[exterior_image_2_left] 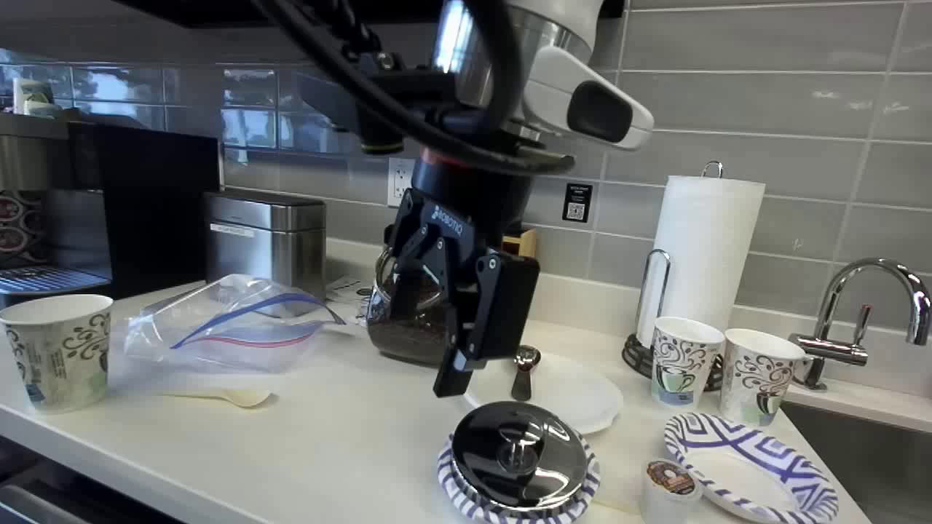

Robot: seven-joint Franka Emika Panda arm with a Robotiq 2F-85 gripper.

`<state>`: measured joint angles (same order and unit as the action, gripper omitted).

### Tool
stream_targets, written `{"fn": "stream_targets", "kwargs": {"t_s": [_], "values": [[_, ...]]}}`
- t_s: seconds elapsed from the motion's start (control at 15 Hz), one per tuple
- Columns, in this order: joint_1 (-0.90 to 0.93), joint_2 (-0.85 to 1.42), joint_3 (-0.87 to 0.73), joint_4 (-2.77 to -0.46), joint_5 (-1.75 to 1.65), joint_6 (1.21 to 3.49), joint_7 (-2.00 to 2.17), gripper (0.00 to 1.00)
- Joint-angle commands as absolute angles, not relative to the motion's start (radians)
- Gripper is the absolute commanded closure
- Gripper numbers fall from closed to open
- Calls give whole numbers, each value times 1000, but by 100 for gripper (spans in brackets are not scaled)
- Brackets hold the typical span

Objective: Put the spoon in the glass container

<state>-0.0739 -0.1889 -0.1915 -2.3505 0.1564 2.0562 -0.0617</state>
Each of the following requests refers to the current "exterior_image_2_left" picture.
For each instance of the small white pod cup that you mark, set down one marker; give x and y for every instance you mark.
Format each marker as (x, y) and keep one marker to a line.
(669, 494)

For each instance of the patterned paper cup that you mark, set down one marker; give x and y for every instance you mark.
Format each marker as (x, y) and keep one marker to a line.
(758, 372)
(682, 356)
(62, 348)

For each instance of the chrome sink faucet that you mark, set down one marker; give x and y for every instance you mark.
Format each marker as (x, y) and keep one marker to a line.
(822, 348)

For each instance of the black coffee machine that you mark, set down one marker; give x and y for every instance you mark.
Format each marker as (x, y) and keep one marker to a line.
(99, 207)

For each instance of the white wall outlet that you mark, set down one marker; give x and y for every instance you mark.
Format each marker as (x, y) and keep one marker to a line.
(396, 179)

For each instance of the white paper towel roll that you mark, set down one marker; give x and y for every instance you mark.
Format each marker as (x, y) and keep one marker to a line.
(742, 210)

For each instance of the patterned paper cup middle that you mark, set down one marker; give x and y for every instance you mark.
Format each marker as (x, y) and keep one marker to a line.
(682, 356)

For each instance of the clear zip plastic bag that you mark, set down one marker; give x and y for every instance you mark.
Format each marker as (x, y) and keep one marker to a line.
(232, 325)

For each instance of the white plastic spoon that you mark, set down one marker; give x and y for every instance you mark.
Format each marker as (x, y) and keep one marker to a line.
(238, 396)

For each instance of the black qr label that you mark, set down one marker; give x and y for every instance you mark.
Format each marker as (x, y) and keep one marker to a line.
(579, 203)

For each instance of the stainless steel bin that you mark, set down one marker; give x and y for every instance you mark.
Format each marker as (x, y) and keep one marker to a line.
(276, 236)

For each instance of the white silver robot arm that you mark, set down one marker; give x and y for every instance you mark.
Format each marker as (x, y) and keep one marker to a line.
(557, 88)

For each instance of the shiny black jar lid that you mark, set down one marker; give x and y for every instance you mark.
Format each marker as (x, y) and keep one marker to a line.
(520, 456)

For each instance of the white paper plate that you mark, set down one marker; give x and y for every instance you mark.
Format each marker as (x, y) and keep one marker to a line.
(579, 393)

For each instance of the patterned paper cup right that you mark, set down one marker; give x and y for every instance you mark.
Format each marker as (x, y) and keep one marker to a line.
(758, 372)

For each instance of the wooden organizer box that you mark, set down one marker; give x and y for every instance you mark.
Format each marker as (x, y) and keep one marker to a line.
(522, 242)

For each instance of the metal coffee scoop spoon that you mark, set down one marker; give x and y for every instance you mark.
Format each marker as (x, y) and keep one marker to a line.
(525, 360)

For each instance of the patterned paper cup left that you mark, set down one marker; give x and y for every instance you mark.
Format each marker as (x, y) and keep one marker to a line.
(62, 348)

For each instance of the wire paper towel holder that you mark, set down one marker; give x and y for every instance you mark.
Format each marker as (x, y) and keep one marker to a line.
(680, 270)

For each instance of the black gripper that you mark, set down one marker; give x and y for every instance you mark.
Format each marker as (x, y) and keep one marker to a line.
(461, 210)

